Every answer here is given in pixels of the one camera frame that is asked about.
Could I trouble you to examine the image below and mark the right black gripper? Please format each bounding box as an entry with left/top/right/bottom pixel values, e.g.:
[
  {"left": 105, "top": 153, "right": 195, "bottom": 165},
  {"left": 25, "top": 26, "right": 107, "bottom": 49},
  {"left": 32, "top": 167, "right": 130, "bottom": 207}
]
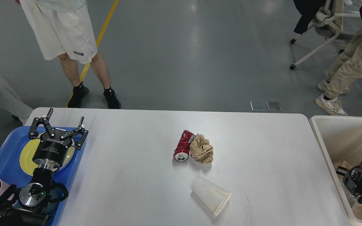
[{"left": 336, "top": 166, "right": 362, "bottom": 199}]

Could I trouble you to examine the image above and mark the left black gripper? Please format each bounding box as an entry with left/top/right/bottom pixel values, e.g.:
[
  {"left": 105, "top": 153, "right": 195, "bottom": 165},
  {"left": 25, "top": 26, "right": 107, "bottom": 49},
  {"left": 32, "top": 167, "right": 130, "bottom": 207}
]
[{"left": 28, "top": 108, "right": 89, "bottom": 171}]

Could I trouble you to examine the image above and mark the large brown paper bag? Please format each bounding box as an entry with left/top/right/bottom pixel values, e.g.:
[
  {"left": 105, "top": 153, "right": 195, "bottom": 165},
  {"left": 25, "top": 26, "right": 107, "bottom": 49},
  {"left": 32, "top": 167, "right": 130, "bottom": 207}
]
[{"left": 333, "top": 160, "right": 353, "bottom": 173}]

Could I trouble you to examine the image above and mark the yellow plastic plate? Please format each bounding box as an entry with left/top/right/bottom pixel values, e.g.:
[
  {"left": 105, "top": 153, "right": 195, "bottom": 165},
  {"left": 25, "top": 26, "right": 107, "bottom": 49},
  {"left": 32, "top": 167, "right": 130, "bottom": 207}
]
[{"left": 19, "top": 138, "right": 75, "bottom": 177}]

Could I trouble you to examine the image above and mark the teal green mug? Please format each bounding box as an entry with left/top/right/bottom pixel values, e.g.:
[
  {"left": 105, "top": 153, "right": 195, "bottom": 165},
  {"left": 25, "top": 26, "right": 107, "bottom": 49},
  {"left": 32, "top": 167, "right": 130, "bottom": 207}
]
[{"left": 44, "top": 183, "right": 63, "bottom": 214}]

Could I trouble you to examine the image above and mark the small brown paper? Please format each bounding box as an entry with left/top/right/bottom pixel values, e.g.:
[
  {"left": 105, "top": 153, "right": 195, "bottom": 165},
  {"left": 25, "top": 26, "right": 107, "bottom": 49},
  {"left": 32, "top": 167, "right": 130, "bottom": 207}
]
[{"left": 190, "top": 134, "right": 214, "bottom": 164}]

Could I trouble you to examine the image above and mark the foil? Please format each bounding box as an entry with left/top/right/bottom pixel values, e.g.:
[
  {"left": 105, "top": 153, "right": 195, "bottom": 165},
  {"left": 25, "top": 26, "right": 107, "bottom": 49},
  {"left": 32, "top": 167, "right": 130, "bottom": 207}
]
[{"left": 341, "top": 183, "right": 357, "bottom": 207}]

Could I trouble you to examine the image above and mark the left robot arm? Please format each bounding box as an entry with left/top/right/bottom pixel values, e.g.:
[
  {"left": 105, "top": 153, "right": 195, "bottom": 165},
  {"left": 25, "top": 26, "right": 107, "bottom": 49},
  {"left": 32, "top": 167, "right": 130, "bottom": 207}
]
[{"left": 0, "top": 108, "right": 89, "bottom": 226}]

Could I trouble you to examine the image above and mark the beige plastic bin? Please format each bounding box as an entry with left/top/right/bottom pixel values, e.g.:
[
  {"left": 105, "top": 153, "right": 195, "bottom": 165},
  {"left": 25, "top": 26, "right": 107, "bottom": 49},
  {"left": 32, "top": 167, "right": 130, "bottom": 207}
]
[{"left": 310, "top": 116, "right": 362, "bottom": 226}]

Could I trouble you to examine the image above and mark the blue plastic tray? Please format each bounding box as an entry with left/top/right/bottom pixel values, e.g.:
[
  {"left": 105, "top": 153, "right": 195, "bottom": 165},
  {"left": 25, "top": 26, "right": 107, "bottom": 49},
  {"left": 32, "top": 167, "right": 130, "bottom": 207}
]
[{"left": 0, "top": 126, "right": 87, "bottom": 226}]

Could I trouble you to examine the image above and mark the person in light grey trousers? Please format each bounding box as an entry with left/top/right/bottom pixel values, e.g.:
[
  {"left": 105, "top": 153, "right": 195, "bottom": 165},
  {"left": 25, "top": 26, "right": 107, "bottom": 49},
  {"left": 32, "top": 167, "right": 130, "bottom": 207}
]
[{"left": 0, "top": 75, "right": 33, "bottom": 125}]

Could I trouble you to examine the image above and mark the person in white shorts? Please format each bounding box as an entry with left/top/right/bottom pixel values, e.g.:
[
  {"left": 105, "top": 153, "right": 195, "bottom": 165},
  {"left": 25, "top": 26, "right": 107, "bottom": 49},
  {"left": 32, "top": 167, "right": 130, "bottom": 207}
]
[{"left": 15, "top": 0, "right": 121, "bottom": 109}]

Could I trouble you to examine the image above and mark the person in khaki trousers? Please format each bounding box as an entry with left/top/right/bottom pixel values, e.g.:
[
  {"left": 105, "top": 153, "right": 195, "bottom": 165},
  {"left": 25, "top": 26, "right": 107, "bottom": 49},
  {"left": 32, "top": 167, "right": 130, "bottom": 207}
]
[{"left": 315, "top": 6, "right": 362, "bottom": 116}]

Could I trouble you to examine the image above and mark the crushed red soda can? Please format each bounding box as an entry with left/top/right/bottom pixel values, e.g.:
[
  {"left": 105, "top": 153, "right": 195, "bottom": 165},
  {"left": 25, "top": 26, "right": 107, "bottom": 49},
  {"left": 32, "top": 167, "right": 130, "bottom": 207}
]
[{"left": 173, "top": 130, "right": 195, "bottom": 163}]

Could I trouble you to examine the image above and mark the white office chair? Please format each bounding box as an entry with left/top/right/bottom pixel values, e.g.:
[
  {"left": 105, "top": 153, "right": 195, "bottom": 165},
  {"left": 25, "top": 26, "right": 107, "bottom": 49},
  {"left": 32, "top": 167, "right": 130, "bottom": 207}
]
[{"left": 290, "top": 0, "right": 360, "bottom": 70}]

